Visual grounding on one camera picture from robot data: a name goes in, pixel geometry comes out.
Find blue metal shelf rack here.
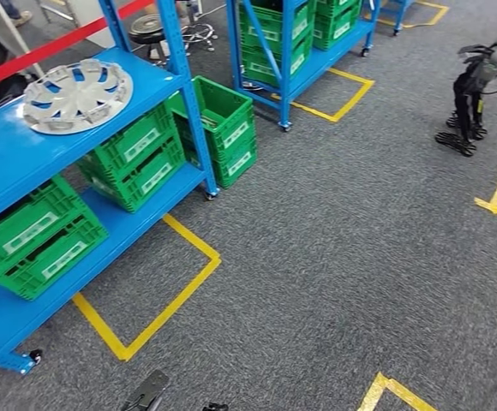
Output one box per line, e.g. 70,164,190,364
0,0,220,377
224,0,382,134
377,0,415,37

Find green plastic crate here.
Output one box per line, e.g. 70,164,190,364
0,212,109,301
240,33,314,89
316,0,362,19
313,4,364,52
167,74,257,165
79,135,187,214
0,174,88,280
76,102,180,186
238,0,318,57
184,135,259,190

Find person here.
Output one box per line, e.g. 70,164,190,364
175,0,203,27
0,0,33,28

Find black round stool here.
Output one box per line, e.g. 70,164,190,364
128,14,219,63

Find silver wheel hubcap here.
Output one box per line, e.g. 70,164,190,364
22,58,134,136

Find black legged robot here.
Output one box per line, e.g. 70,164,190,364
435,0,497,158

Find red barrier belt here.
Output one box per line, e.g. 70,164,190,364
0,0,156,93

